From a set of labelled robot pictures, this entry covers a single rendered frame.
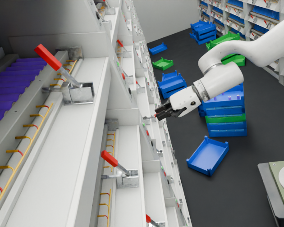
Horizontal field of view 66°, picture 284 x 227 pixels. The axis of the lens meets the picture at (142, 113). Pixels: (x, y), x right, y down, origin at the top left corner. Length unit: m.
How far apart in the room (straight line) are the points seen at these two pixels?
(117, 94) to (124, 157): 0.15
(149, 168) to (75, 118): 0.42
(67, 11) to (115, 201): 0.35
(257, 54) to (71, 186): 0.68
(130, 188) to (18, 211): 0.25
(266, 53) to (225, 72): 0.13
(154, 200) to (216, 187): 1.11
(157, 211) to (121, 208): 0.22
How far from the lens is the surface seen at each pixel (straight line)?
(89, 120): 0.28
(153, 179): 0.67
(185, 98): 0.81
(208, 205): 1.63
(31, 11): 0.49
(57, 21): 0.48
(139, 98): 1.04
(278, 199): 1.33
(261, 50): 0.78
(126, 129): 0.55
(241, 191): 1.67
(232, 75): 0.81
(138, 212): 0.40
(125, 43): 1.20
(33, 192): 0.21
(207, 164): 1.82
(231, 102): 1.79
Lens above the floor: 1.39
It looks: 32 degrees down
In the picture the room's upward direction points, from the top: 23 degrees counter-clockwise
